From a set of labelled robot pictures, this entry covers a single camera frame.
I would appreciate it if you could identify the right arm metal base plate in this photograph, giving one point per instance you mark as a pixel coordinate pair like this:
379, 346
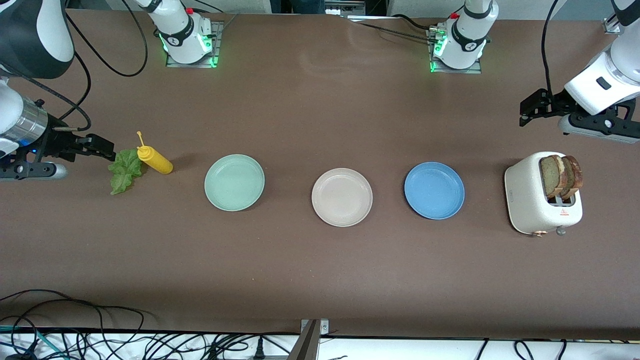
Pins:
218, 40

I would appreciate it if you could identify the brown bread slice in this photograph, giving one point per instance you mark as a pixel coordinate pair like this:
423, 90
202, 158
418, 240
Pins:
576, 172
550, 175

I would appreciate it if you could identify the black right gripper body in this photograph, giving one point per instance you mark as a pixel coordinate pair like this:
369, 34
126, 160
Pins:
55, 141

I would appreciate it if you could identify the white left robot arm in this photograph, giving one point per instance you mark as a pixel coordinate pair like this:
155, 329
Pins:
467, 40

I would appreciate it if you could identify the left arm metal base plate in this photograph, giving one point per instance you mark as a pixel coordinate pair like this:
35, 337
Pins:
465, 71

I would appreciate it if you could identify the black power plug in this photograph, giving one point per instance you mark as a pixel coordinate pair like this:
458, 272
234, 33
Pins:
258, 350

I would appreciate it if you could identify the grey metal post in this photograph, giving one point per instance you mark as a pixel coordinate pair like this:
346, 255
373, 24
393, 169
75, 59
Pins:
306, 345

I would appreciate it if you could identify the grey metal box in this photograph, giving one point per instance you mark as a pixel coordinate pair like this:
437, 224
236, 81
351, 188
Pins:
345, 7

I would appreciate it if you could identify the aluminium profile rail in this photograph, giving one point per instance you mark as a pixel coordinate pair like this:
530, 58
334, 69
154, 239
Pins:
612, 25

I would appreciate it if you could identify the mint green plate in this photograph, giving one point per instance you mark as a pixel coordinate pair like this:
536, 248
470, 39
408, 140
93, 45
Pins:
234, 182

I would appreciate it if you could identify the green lettuce leaf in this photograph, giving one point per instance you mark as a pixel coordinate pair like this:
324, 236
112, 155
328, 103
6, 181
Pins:
125, 172

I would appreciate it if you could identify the blue plate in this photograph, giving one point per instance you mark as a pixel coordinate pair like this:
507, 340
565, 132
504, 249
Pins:
434, 190

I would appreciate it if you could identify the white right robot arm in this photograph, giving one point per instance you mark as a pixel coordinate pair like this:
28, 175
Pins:
30, 35

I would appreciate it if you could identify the white toaster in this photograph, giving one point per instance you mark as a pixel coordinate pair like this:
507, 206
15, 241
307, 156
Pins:
525, 200

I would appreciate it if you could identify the beige plate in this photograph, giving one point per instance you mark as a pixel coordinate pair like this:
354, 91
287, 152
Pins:
342, 197

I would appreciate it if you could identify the yellow mustard squeeze bottle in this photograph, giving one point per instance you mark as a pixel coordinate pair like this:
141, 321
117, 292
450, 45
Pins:
157, 162

